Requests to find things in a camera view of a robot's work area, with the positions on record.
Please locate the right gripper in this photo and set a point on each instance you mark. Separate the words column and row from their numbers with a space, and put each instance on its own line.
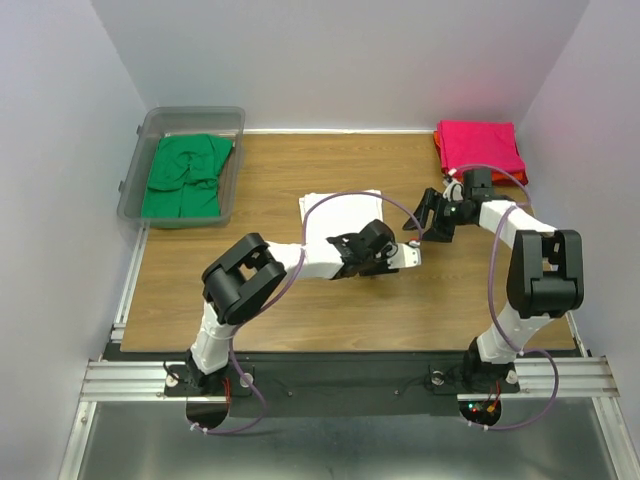
column 441, row 215

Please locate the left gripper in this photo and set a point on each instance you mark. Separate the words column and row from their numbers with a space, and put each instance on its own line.
column 378, row 263

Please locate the white t shirt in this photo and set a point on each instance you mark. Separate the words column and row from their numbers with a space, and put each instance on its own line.
column 342, row 215

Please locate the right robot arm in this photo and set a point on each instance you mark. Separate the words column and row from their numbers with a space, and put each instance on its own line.
column 544, row 279

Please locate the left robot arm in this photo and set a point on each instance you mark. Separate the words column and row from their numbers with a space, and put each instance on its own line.
column 253, row 273

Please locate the pink folded t shirt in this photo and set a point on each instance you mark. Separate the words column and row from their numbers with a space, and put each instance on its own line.
column 451, row 126

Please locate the green t shirt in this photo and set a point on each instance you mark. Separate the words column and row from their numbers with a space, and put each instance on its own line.
column 185, row 176

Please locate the grey plastic bin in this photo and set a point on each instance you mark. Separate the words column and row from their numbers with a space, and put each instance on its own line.
column 222, row 121

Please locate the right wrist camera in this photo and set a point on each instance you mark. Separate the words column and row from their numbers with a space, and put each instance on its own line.
column 454, row 189

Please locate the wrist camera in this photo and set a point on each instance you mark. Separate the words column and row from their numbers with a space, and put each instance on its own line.
column 406, row 255
column 454, row 189

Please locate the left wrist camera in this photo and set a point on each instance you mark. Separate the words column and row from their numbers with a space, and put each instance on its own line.
column 406, row 255

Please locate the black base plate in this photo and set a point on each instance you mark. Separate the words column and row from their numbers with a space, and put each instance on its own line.
column 344, row 384

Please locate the aluminium frame rail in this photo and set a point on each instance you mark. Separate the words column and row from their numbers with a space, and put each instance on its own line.
column 589, row 377

